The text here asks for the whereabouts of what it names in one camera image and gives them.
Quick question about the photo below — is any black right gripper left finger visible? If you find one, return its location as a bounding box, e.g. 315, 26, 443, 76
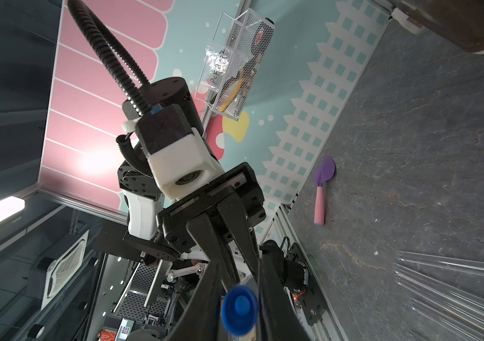
167, 261, 224, 341

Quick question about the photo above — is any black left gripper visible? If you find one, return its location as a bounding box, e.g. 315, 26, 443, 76
156, 162, 266, 290

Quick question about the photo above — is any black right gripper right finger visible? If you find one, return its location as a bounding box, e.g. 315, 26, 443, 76
258, 242, 310, 340

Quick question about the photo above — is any test tube with blue stopper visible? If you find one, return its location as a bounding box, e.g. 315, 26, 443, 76
220, 276, 259, 339

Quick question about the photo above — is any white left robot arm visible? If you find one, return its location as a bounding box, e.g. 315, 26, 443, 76
67, 1, 266, 288

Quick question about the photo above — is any purple pink toy spatula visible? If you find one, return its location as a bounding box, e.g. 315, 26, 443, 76
314, 156, 336, 226

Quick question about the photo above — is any yellow black utility knife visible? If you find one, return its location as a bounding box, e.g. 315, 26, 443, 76
218, 68, 244, 112

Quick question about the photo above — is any white box with brown lid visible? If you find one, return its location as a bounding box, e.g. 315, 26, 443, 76
394, 1, 484, 55

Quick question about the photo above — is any aluminium front rail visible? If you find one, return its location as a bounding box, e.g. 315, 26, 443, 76
259, 205, 348, 340

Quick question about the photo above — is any clear and mesh wall bin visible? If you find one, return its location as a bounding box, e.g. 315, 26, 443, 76
197, 9, 275, 121

